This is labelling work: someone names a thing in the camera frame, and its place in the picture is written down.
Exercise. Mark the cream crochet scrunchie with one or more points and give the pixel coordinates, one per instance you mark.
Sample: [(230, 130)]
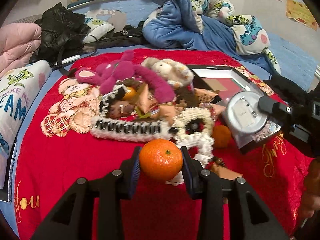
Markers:
[(194, 129)]

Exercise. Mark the black plastic bag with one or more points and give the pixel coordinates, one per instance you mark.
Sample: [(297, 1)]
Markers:
[(61, 31)]

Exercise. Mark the black clothing pile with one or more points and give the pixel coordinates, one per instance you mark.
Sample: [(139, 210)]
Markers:
[(128, 36)]

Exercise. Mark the round silver tin lid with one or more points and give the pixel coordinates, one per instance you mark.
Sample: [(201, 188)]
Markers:
[(243, 114)]

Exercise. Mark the black white crochet headband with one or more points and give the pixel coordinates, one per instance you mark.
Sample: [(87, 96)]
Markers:
[(133, 131)]

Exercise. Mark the black framed box lid tray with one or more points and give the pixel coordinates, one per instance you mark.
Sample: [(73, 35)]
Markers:
[(227, 81)]

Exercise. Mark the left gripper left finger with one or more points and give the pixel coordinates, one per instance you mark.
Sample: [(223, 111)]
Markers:
[(72, 216)]

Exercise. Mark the small monster print pillow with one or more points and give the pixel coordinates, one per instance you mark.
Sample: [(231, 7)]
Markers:
[(98, 28)]

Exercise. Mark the magenta plush bear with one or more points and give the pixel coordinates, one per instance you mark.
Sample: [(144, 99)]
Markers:
[(107, 74)]

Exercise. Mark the red teddy bear blanket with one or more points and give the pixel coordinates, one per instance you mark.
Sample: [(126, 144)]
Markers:
[(48, 165)]

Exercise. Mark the black white fuzzy scrunchie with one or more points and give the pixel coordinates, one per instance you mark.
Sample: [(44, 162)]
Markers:
[(108, 99)]

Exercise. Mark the blue monster print comforter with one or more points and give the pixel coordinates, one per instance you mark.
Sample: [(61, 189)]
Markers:
[(210, 25)]

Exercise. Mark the orange mandarin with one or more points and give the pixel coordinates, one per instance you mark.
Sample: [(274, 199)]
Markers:
[(160, 159), (221, 135)]

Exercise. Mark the black garment right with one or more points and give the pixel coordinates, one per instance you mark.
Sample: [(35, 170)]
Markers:
[(290, 92)]

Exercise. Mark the cream plush bunny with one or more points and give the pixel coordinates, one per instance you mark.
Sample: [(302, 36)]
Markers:
[(175, 73)]

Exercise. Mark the pink quilted jacket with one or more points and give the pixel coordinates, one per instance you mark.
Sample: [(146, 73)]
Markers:
[(18, 42)]

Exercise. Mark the gold triangular snack packet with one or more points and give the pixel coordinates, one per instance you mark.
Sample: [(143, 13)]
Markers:
[(147, 107)]

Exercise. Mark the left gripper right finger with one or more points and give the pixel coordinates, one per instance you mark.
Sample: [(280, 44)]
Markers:
[(249, 216)]

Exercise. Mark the white pen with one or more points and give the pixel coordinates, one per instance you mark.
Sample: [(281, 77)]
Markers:
[(67, 61)]

